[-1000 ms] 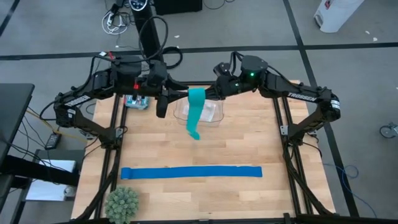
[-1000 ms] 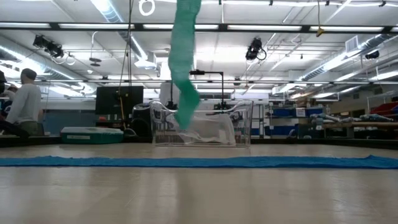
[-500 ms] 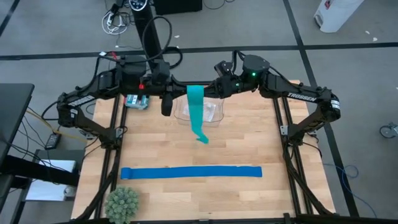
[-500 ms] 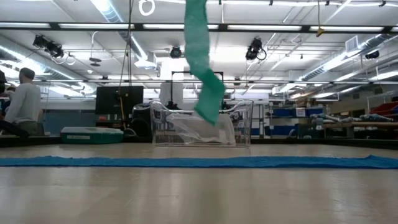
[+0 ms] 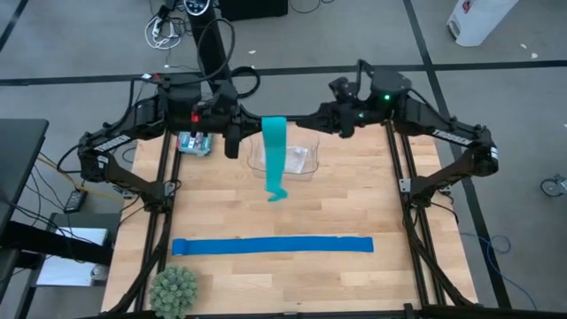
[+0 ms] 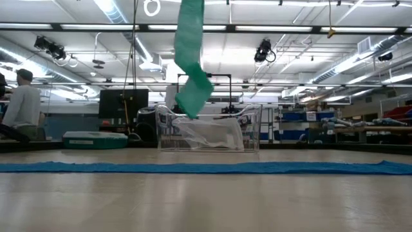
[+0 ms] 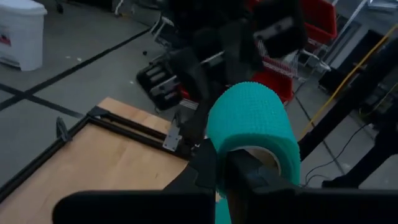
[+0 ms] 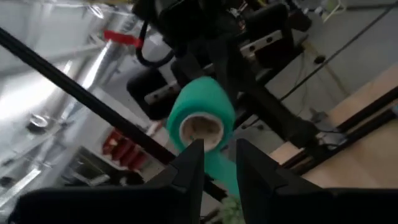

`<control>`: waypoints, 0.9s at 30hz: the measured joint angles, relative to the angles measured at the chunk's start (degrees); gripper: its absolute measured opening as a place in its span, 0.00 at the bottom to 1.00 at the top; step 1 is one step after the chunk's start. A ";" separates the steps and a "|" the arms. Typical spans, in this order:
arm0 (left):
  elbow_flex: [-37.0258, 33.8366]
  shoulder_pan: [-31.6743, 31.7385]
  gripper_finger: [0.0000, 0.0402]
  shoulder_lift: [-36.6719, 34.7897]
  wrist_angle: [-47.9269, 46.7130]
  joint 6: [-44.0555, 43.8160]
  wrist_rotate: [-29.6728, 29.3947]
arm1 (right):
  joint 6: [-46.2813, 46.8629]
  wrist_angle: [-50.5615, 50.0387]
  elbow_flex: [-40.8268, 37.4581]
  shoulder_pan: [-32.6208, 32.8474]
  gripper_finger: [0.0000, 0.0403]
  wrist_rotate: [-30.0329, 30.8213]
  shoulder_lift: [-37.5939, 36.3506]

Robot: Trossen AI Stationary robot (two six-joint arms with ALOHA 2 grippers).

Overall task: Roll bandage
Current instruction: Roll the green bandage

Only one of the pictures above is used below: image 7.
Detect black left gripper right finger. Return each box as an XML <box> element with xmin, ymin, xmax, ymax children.
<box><xmin>224</xmin><ymin>148</ymin><xmax>299</xmax><ymax>200</ymax></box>

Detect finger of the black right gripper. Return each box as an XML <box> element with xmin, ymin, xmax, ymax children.
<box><xmin>219</xmin><ymin>55</ymin><xmax>242</xmax><ymax>85</ymax></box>
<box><xmin>241</xmin><ymin>55</ymin><xmax>265</xmax><ymax>80</ymax></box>

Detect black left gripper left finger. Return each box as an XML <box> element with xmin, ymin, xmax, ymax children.
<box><xmin>164</xmin><ymin>138</ymin><xmax>218</xmax><ymax>190</ymax></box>

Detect teal elastic bandage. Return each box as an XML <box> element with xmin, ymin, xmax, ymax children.
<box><xmin>206</xmin><ymin>81</ymin><xmax>302</xmax><ymax>224</ymax></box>

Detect red storage bins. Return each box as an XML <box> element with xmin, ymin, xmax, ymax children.
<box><xmin>245</xmin><ymin>0</ymin><xmax>338</xmax><ymax>105</ymax></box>

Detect black rack with grey slots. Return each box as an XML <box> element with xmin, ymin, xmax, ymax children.
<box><xmin>136</xmin><ymin>58</ymin><xmax>184</xmax><ymax>111</ymax></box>

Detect yellow pole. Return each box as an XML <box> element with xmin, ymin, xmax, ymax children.
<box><xmin>300</xmin><ymin>24</ymin><xmax>398</xmax><ymax>138</ymax></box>

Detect white trash bin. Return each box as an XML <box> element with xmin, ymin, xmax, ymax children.
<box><xmin>0</xmin><ymin>0</ymin><xmax>48</xmax><ymax>72</ymax></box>

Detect grey metal bracket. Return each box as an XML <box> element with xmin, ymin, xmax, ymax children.
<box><xmin>162</xmin><ymin>124</ymin><xmax>183</xmax><ymax>152</ymax></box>

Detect black frame post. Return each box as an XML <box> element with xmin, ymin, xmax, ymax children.
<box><xmin>298</xmin><ymin>40</ymin><xmax>398</xmax><ymax>159</ymax></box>

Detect black aluminium table frame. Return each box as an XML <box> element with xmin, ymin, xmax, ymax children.
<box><xmin>0</xmin><ymin>105</ymin><xmax>200</xmax><ymax>203</ymax></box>

